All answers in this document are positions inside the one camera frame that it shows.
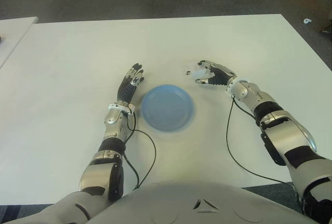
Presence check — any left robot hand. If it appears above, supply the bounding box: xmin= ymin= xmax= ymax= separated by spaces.
xmin=118 ymin=62 xmax=146 ymax=105

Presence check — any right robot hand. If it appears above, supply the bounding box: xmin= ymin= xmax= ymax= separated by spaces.
xmin=196 ymin=59 xmax=238 ymax=87

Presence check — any white charger cube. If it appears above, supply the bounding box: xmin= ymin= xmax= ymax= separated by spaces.
xmin=184 ymin=64 xmax=212 ymax=81

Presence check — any blue plastic plate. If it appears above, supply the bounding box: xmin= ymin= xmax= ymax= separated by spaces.
xmin=141 ymin=84 xmax=195 ymax=132

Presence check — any grey robot torso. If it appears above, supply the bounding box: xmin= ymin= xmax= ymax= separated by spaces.
xmin=0 ymin=179 xmax=312 ymax=224

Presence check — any white side table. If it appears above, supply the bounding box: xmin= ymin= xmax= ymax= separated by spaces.
xmin=0 ymin=16 xmax=38 ymax=69

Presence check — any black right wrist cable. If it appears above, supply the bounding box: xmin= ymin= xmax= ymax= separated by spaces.
xmin=225 ymin=96 xmax=294 ymax=185

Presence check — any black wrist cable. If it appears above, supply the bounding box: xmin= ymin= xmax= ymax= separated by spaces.
xmin=225 ymin=96 xmax=294 ymax=185
xmin=121 ymin=112 xmax=157 ymax=190

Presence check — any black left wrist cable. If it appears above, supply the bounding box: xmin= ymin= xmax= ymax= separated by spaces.
xmin=121 ymin=112 xmax=157 ymax=190

